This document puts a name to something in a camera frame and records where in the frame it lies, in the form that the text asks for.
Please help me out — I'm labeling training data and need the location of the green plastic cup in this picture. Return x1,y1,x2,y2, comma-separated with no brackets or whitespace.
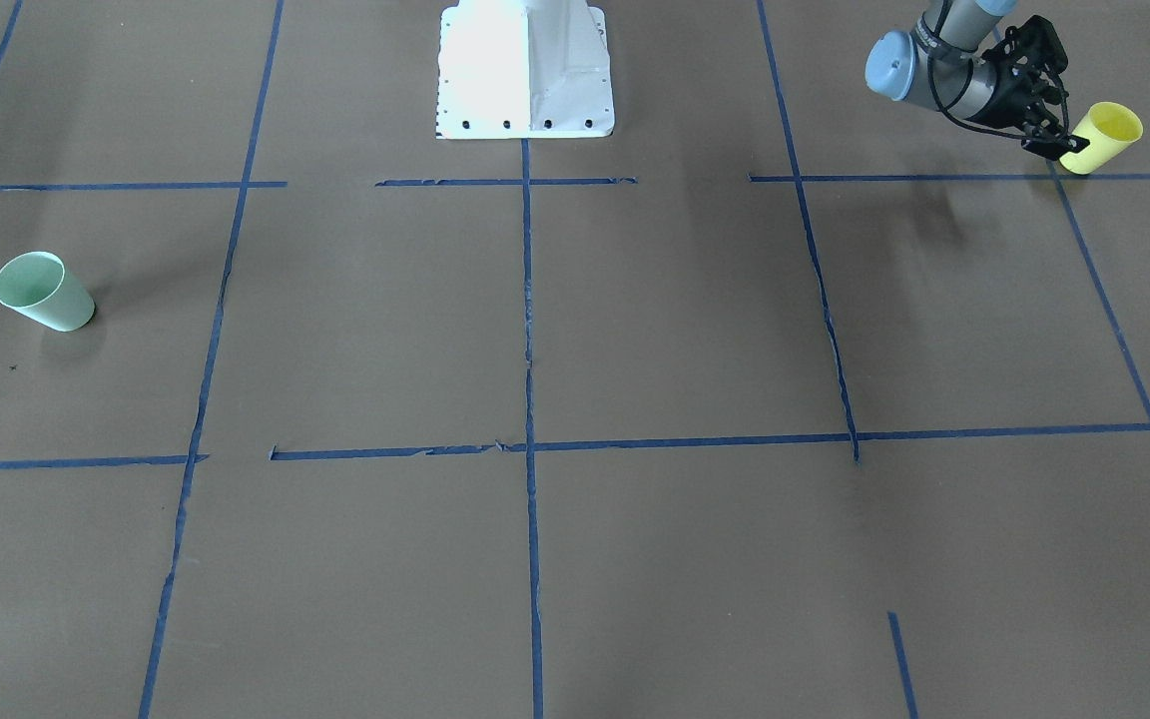
0,251,97,332

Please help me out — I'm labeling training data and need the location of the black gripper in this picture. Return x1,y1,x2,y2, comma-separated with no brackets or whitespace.
968,15,1091,161

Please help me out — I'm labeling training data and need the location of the yellow plastic cup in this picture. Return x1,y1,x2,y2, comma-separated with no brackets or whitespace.
1058,101,1144,176

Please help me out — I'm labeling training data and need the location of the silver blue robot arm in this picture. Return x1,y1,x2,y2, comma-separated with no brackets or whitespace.
865,1,1091,160

